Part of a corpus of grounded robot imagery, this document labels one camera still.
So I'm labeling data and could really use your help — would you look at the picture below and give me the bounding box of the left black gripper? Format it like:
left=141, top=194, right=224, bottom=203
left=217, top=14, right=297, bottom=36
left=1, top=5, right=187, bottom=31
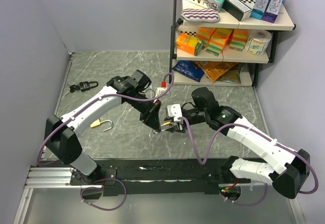
left=127, top=92, right=162, bottom=133

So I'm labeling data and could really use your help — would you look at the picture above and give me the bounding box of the large brass padlock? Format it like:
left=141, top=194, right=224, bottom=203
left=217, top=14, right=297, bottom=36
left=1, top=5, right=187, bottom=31
left=90, top=119, right=114, bottom=132

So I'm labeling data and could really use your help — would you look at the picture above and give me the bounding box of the small brass long-shackle padlock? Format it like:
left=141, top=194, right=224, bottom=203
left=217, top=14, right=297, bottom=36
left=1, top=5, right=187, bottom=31
left=151, top=121, right=171, bottom=134

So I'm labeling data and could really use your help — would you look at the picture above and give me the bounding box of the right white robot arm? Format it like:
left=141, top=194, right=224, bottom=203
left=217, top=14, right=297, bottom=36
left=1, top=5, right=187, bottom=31
left=166, top=87, right=310, bottom=199

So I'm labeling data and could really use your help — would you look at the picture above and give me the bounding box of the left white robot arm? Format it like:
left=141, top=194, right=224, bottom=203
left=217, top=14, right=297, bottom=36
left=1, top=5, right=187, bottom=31
left=45, top=70, right=161, bottom=184

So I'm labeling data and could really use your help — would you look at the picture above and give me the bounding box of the blue snack bag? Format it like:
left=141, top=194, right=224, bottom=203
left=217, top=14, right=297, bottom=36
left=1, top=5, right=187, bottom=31
left=172, top=60, right=205, bottom=82

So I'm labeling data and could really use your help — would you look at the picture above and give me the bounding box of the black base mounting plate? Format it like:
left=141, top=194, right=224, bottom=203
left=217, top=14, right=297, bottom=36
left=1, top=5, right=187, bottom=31
left=70, top=158, right=236, bottom=197

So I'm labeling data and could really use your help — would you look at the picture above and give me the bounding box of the orange snack bag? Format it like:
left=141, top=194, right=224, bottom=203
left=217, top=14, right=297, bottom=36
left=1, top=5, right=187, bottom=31
left=195, top=61, right=238, bottom=82

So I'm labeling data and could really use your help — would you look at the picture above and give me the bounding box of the dark brown snack bag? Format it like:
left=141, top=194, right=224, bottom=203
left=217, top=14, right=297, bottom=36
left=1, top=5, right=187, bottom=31
left=218, top=63, right=244, bottom=84

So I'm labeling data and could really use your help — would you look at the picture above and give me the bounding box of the black padlock with keys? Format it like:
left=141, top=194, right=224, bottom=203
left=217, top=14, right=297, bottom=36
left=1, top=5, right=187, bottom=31
left=69, top=81, right=99, bottom=93

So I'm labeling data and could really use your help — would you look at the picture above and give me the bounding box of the orange carton box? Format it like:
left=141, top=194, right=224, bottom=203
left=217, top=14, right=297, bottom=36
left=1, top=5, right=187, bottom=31
left=176, top=34, right=203, bottom=56

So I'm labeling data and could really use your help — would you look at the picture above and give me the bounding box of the middle sponge pack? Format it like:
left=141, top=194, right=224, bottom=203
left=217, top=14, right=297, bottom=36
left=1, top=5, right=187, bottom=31
left=206, top=28, right=233, bottom=56

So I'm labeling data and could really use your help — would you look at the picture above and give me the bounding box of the sponge pack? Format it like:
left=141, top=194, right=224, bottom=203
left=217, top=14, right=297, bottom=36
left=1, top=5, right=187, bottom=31
left=229, top=29, right=249, bottom=51
left=206, top=28, right=233, bottom=56
left=196, top=27, right=216, bottom=49

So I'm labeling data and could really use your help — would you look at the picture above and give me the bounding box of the left sponge pack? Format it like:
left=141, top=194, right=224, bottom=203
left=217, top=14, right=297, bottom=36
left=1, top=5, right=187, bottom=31
left=196, top=27, right=216, bottom=49

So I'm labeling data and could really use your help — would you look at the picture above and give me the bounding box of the right sponge pack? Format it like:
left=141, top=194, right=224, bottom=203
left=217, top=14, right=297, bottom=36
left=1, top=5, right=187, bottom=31
left=229, top=29, right=249, bottom=51

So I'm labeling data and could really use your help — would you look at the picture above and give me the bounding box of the toilet paper roll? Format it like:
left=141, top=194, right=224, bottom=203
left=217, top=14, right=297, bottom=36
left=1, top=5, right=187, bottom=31
left=244, top=30, right=272, bottom=56

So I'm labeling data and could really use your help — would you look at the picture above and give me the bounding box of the striped sleep mask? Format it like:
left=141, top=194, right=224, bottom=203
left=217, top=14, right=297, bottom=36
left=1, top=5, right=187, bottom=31
left=181, top=9, right=220, bottom=23

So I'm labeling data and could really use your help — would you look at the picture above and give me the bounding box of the black white carton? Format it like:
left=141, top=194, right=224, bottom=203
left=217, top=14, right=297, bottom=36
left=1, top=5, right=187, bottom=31
left=222, top=0, right=252, bottom=21

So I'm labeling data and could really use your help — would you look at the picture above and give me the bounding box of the blue toothpaste box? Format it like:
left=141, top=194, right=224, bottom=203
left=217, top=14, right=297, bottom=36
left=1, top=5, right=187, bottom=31
left=250, top=0, right=270, bottom=20

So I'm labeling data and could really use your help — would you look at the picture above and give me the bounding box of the purple toothpaste box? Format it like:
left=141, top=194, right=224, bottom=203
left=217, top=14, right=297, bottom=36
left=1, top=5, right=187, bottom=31
left=262, top=0, right=283, bottom=23

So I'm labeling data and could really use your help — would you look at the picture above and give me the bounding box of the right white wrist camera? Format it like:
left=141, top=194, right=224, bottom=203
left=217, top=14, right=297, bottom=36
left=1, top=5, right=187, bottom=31
left=166, top=104, right=182, bottom=123

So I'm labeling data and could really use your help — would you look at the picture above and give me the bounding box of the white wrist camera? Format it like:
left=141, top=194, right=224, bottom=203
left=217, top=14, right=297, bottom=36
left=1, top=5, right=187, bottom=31
left=166, top=104, right=182, bottom=123
left=155, top=81, right=170, bottom=99

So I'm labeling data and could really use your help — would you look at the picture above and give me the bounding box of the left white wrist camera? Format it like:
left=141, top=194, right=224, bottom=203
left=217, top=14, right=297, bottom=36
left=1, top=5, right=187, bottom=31
left=155, top=81, right=170, bottom=99

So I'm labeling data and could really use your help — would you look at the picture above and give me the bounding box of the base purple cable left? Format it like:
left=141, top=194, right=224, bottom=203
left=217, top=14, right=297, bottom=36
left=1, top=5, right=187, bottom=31
left=80, top=177, right=127, bottom=212

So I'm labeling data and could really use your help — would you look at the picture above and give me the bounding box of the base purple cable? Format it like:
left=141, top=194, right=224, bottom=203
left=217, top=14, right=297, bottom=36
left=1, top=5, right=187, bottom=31
left=80, top=177, right=127, bottom=212
left=219, top=183, right=267, bottom=207

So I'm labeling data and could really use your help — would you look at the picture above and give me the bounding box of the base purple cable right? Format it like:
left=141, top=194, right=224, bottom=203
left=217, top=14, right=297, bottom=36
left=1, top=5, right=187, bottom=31
left=219, top=183, right=267, bottom=207

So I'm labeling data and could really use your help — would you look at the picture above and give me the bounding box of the black frame beige shelf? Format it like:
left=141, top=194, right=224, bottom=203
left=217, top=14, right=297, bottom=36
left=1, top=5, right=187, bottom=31
left=169, top=0, right=296, bottom=87

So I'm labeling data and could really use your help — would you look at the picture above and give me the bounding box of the aluminium frame rail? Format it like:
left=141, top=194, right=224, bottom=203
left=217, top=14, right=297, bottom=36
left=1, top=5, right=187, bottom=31
left=13, top=167, right=72, bottom=223

